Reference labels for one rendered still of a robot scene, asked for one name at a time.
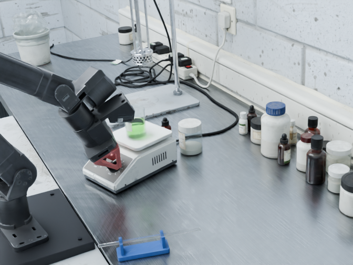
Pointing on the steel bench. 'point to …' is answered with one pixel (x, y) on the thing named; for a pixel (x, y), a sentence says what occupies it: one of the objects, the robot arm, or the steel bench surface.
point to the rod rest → (143, 249)
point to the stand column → (174, 49)
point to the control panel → (102, 171)
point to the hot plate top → (154, 134)
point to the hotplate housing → (139, 164)
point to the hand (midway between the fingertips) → (115, 161)
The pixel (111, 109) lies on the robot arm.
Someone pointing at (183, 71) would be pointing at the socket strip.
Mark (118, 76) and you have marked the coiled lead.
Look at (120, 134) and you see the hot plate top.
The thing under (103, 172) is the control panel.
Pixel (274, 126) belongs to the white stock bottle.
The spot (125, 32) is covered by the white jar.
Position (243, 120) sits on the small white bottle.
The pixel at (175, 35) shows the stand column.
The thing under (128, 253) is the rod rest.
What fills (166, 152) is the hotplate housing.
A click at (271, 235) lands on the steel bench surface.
